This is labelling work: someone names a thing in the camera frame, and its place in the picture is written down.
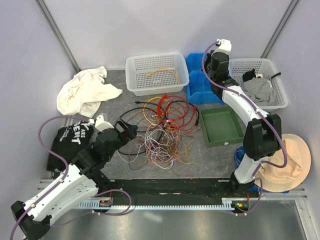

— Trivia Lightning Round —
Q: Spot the orange yellow cable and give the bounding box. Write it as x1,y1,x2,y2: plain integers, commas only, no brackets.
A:
142,95,163,123

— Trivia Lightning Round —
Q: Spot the red ethernet cable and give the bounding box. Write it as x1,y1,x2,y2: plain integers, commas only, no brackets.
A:
156,93,198,130

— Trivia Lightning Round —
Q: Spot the yellow ethernet cable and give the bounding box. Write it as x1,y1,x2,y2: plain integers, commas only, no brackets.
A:
146,68,179,86

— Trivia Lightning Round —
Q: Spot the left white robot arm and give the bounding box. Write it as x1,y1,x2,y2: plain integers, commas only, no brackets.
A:
9,115,138,240

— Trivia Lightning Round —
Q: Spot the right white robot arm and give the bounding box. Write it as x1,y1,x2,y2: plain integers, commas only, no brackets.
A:
201,39,288,197

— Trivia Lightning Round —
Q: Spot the white perforated basket right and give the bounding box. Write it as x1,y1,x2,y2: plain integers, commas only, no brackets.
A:
228,58,289,112

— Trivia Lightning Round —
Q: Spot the white perforated basket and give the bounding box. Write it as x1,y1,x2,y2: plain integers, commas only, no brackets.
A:
228,58,289,112
125,52,189,96

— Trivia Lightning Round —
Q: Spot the blue plastic bin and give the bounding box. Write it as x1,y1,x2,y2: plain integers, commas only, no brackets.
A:
185,53,223,105

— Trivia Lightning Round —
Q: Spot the black sock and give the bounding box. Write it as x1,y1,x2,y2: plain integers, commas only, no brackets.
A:
242,69,256,83

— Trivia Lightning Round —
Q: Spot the black printed t-shirt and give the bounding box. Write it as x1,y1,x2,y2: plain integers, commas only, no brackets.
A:
50,121,94,164

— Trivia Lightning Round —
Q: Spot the grey garment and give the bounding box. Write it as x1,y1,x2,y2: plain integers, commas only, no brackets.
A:
242,78,277,106

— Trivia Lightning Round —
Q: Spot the white perforated basket left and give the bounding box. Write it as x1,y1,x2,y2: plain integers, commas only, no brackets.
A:
125,52,189,96

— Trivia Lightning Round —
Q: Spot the cream white cloth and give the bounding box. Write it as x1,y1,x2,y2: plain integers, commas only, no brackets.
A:
56,66,123,118

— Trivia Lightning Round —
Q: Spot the green plastic tray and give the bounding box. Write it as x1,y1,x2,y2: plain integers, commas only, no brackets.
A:
199,105,244,148

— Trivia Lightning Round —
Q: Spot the blue cloth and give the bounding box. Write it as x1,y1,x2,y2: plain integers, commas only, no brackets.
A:
234,146,245,168

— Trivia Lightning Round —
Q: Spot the beige bucket hat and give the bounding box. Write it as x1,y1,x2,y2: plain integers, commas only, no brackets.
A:
255,134,311,193

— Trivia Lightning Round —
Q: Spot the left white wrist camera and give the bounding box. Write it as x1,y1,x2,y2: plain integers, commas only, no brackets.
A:
88,113,114,132

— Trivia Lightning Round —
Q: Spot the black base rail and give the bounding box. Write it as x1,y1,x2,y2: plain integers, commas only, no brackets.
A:
98,178,253,205

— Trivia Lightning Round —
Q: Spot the black cable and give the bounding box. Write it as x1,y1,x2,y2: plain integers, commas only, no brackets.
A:
116,99,201,157

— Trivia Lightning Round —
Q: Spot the slotted cable duct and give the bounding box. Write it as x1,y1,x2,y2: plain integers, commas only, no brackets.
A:
73,199,235,211

